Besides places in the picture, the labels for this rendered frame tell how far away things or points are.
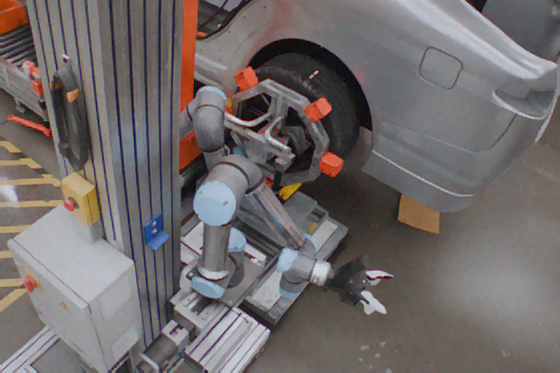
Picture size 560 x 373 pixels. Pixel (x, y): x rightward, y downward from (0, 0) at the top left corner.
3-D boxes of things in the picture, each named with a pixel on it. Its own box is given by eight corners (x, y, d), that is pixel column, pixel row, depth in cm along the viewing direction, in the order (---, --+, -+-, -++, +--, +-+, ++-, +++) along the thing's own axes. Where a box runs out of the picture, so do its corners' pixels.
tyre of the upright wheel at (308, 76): (384, 142, 249) (313, 30, 237) (364, 166, 233) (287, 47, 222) (299, 175, 297) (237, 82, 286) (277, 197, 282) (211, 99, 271)
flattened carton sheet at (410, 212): (440, 181, 370) (442, 178, 368) (437, 235, 330) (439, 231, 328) (404, 170, 373) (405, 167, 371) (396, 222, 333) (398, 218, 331)
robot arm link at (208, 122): (219, 124, 169) (241, 216, 203) (221, 104, 177) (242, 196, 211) (186, 127, 170) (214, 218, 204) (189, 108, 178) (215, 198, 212)
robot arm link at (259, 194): (220, 144, 154) (300, 250, 174) (205, 166, 147) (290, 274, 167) (248, 134, 148) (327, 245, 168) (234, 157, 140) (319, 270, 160)
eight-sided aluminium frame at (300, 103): (314, 195, 261) (338, 114, 223) (308, 202, 256) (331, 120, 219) (232, 146, 278) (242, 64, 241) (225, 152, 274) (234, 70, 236)
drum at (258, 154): (289, 148, 253) (294, 127, 244) (265, 170, 239) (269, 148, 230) (266, 135, 258) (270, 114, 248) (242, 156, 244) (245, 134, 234)
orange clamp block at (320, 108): (320, 116, 232) (332, 108, 225) (311, 123, 227) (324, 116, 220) (311, 103, 231) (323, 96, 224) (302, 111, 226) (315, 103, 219)
